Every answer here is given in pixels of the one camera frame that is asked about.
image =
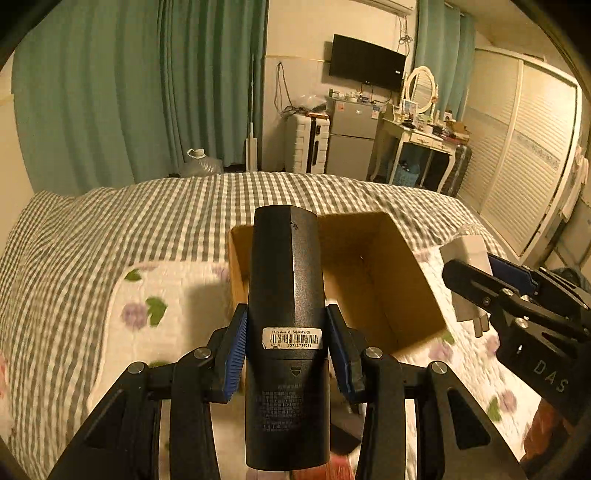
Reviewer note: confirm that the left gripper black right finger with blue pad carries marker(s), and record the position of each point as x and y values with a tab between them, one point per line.
455	438

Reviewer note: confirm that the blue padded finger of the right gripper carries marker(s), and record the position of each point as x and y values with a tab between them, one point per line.
518	277

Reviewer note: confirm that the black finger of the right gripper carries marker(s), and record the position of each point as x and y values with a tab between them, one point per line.
558	305

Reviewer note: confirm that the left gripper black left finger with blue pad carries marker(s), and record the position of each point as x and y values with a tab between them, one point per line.
120	438

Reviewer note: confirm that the black cylindrical device with label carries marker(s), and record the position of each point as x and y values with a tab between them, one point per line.
287	372

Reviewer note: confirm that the grey white checkered bedsheet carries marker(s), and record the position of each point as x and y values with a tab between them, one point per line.
65	254

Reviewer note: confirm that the dark suitcase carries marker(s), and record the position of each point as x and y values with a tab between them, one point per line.
463	155

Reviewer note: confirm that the brown cardboard box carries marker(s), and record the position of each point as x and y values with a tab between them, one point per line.
369	271

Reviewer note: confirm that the white floral quilted blanket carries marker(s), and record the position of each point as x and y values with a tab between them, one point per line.
159	311

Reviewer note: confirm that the blue basket under table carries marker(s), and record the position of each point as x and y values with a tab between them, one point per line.
407	173

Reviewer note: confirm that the white louvered wardrobe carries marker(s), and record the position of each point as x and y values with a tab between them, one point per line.
524	119

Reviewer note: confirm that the silver mini fridge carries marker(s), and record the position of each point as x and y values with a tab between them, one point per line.
351	138

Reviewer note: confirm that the oval white vanity mirror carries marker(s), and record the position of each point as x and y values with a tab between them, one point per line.
421	87

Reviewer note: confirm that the white suitcase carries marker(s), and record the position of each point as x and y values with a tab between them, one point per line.
307	143

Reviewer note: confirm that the green curtain right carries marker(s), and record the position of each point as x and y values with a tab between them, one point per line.
445	43

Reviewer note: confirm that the green curtain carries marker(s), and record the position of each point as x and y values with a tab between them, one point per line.
111	93
445	43

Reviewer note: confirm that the white flat mop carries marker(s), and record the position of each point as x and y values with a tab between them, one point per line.
251	150

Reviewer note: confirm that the clear water jug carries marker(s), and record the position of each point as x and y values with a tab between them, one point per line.
199	164

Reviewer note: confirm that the white air conditioner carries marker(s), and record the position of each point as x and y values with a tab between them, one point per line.
401	8

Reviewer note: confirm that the green curtain left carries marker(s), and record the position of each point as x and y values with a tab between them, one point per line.
111	93

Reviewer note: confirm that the black wall television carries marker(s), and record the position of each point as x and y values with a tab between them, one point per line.
367	63

